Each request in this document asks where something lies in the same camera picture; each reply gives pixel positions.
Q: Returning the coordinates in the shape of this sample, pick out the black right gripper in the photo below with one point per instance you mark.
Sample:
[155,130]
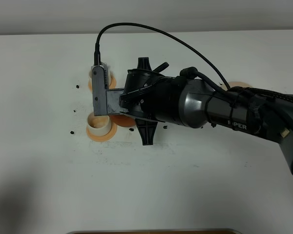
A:
[150,97]

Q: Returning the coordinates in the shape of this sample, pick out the brown clay teapot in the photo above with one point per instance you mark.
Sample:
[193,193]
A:
[122,120]

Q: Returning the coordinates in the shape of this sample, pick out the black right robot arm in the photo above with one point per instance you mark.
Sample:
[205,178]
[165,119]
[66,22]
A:
[191,99]

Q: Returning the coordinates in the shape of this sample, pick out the cream teapot saucer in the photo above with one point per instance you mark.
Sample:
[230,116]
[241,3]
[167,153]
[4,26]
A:
[236,83]

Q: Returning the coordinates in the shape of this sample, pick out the far orange coaster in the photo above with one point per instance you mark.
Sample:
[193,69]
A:
[112,83]

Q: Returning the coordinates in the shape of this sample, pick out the orange coaster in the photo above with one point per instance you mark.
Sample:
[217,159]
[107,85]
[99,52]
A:
[112,83]
[104,138]

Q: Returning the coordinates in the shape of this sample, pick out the near orange coaster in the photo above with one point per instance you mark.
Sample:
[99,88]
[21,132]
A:
[104,138]

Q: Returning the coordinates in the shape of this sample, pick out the near white teacup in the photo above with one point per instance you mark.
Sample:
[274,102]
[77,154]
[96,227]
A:
[99,125]

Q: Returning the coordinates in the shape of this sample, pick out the white teacup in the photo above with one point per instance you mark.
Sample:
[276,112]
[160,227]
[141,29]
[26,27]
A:
[90,74]
[99,125]

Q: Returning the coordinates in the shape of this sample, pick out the far white teacup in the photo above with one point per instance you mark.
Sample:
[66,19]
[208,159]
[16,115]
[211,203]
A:
[90,74]

